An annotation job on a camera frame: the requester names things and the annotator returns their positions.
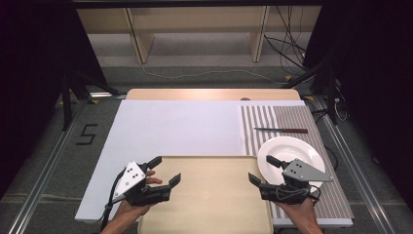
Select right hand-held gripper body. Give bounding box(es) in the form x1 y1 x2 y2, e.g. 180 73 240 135
258 158 335 206

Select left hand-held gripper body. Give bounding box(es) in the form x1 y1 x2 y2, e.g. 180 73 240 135
112 161 172 207

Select person's left hand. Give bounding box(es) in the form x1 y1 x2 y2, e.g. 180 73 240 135
115 170 164 219

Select person's right hand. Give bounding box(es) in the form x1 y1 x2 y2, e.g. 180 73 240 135
272 197 319 220

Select white round plate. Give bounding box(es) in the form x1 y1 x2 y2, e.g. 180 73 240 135
256 136 326 193

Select wooden cutting board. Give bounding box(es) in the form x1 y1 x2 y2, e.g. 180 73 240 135
137 154 275 234

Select white table cover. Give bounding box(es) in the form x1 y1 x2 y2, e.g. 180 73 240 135
74 98 356 228

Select grey striped placemat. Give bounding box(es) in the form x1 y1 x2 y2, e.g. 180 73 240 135
240 104 356 220

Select black metal stand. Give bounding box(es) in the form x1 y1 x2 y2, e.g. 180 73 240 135
59 66 122 132
282 53 339 127

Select light wooden table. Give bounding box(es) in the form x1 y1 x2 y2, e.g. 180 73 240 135
125 88 302 101

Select light wooden shelf unit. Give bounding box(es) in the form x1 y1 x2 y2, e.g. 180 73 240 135
76 5 323 64

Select knife with dark red handle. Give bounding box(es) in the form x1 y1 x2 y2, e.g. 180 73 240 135
253 127 309 135

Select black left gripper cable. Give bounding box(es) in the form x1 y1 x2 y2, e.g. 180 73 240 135
99 168 129 232

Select aluminium floor rail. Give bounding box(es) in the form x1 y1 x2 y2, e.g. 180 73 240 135
311 96 396 234
7 97 88 234

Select bundle of black cables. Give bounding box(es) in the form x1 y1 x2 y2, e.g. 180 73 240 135
263 5 325 80

